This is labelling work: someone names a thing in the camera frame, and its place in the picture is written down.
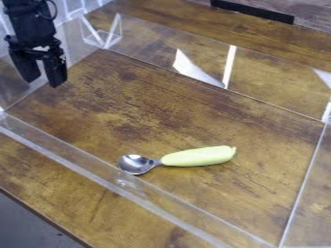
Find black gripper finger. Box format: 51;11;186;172
10;51;42;83
43;47;67;88

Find green handled metal spoon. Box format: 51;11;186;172
118;145;237;175

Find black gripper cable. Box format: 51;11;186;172
38;0;60;21

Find clear acrylic enclosure walls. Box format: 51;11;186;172
0;0;331;248

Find black bar in background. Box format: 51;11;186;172
210;0;295;24

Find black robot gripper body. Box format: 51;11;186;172
3;0;62;60

